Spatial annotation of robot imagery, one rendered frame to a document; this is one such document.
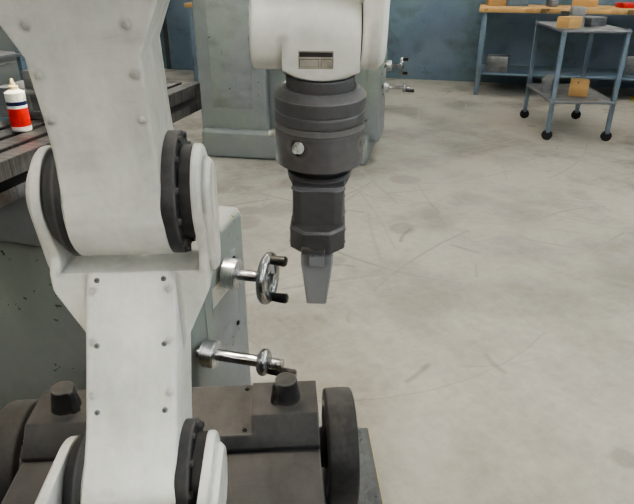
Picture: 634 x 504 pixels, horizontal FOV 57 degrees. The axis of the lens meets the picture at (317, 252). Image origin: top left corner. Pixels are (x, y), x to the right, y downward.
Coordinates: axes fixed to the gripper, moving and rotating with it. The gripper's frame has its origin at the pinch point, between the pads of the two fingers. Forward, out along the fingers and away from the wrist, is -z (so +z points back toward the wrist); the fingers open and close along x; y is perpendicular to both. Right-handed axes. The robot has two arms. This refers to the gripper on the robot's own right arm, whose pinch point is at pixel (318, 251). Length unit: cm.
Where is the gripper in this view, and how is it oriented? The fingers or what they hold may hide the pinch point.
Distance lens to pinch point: 64.9
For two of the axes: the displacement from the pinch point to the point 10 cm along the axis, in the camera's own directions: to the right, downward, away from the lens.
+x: 0.3, -5.1, 8.6
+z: 0.1, -8.6, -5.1
